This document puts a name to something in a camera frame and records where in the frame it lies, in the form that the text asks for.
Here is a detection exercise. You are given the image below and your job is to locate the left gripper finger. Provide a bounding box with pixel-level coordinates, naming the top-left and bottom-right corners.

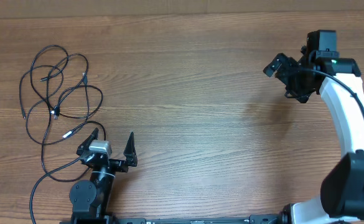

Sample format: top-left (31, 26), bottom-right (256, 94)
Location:
top-left (123, 132), bottom-right (138, 167)
top-left (76, 128), bottom-right (99, 156)

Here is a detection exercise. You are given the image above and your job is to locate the black smooth USB cable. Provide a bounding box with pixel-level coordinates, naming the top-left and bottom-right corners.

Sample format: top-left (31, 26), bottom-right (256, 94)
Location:
top-left (19, 65), bottom-right (91, 146)

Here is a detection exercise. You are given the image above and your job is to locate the black USB cable bundle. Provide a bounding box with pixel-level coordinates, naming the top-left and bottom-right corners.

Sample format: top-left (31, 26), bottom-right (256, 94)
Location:
top-left (40, 53), bottom-right (104, 121)

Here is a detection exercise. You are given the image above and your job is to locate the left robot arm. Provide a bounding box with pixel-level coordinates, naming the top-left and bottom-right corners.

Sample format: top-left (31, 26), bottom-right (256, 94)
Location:
top-left (69, 129), bottom-right (138, 224)

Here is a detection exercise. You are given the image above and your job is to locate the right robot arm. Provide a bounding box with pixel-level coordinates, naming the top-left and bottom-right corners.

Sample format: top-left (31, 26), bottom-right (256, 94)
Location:
top-left (263, 30), bottom-right (364, 223)

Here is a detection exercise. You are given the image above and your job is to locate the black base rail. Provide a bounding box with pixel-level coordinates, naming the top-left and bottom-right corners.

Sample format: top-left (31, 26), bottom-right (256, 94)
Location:
top-left (59, 213), bottom-right (293, 224)

